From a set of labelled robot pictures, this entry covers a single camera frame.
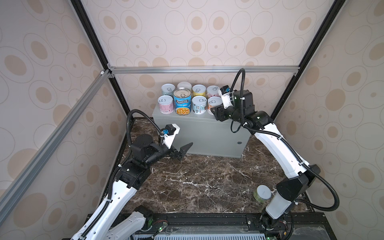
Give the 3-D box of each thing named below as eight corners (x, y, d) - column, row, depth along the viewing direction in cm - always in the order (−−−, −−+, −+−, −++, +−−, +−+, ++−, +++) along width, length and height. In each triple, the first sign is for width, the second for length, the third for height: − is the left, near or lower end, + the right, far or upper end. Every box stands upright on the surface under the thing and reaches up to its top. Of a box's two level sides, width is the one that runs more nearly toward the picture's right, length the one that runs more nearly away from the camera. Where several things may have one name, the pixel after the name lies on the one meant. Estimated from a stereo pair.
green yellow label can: (255, 202, 82) (258, 199, 77) (251, 188, 87) (254, 184, 82) (269, 202, 82) (274, 199, 77) (265, 188, 87) (269, 184, 82)
